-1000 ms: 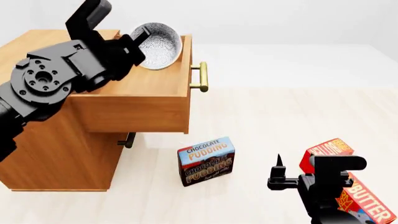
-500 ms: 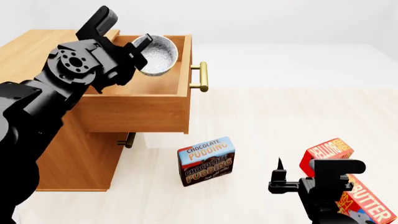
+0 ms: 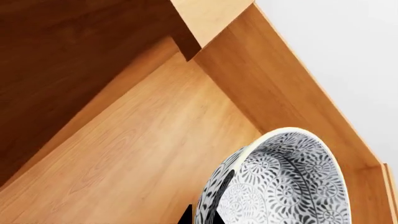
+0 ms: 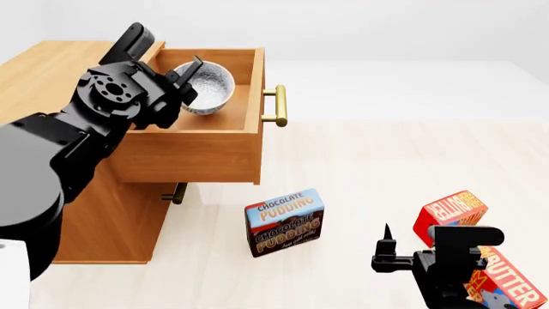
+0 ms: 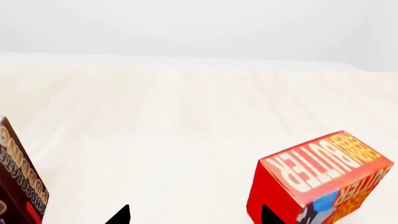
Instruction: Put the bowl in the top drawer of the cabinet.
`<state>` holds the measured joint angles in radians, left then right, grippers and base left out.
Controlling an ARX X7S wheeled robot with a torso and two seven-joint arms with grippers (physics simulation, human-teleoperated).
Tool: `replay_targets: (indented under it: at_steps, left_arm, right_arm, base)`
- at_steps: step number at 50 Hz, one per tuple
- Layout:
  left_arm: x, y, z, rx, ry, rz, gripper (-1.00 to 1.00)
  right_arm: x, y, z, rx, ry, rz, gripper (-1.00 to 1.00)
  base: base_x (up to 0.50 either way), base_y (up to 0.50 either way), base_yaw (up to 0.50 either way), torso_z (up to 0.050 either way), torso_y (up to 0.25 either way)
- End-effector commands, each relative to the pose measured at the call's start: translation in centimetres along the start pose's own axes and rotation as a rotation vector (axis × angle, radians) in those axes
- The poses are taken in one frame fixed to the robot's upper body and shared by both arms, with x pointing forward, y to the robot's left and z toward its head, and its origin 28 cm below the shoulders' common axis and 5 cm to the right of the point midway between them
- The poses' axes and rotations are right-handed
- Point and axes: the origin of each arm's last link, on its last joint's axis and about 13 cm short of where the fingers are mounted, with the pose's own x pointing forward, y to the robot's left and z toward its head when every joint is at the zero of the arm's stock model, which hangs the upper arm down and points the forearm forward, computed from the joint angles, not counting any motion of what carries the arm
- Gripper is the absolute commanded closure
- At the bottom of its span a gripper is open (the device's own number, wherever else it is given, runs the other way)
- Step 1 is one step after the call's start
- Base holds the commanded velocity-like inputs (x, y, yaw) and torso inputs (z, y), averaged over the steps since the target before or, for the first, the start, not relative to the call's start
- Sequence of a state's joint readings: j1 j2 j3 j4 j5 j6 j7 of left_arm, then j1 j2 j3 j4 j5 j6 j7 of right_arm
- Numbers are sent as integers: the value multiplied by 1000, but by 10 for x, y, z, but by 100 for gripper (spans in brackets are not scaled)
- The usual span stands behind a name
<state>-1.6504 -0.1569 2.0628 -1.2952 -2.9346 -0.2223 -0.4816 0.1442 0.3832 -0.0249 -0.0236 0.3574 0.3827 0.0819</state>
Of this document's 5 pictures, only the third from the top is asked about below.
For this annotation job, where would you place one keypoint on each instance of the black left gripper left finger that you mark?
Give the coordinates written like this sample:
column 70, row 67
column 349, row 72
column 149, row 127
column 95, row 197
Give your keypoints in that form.
column 187, row 217

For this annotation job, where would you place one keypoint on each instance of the black white floral patterned bowl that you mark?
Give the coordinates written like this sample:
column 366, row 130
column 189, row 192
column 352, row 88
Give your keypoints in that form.
column 289, row 182

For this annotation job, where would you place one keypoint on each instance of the wooden shelf cabinet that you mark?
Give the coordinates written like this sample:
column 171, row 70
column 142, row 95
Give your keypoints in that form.
column 149, row 140

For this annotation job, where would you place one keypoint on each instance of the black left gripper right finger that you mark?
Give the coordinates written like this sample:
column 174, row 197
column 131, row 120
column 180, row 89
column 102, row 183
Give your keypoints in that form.
column 222, row 219

